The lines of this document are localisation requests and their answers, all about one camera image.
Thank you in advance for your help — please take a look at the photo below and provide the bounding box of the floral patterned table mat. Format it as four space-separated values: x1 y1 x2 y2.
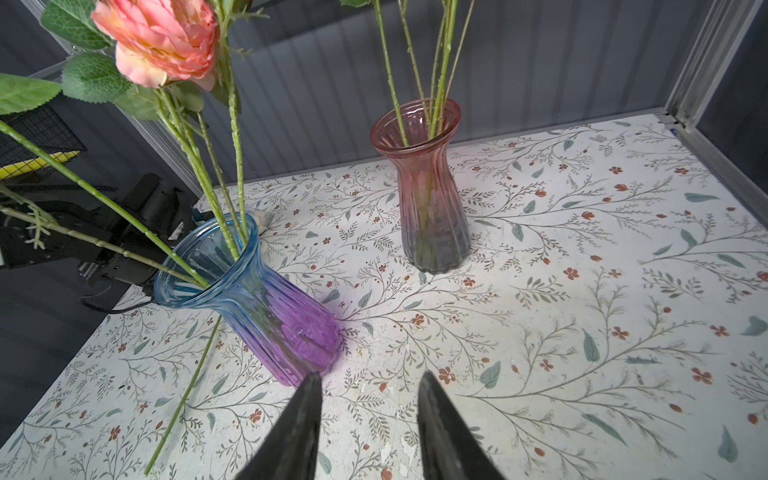
1 115 767 479

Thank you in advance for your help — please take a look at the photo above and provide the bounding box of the light pink rose stem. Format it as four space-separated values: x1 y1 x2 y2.
339 0 410 147

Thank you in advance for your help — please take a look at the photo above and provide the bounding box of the pink ranunculus spray stem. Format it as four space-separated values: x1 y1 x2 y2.
40 1 262 258

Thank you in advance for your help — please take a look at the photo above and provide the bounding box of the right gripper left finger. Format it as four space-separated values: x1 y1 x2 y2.
236 373 322 480

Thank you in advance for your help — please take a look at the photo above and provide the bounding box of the yellow green marker pen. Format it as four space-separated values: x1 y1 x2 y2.
0 150 81 180

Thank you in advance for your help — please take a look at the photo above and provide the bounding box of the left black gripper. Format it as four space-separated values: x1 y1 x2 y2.
1 173 195 285

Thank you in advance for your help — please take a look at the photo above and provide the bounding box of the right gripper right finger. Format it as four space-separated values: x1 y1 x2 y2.
417 371 504 479

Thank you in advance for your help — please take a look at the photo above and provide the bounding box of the white rose stem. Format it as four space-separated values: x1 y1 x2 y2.
426 0 476 139

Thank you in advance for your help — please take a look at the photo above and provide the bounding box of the blue purple glass vase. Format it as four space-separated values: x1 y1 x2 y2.
153 214 343 386

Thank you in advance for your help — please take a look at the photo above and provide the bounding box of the pink red glass vase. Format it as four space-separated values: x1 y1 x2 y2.
370 100 471 274

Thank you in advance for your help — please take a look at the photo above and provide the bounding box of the white bud flower stem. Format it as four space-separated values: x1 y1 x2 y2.
0 185 226 478

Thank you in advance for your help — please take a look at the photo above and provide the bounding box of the magenta rose stem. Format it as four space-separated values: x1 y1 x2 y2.
1 73 210 289

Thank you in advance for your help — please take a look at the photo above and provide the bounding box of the black wire mesh basket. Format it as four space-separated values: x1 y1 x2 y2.
1 105 87 183

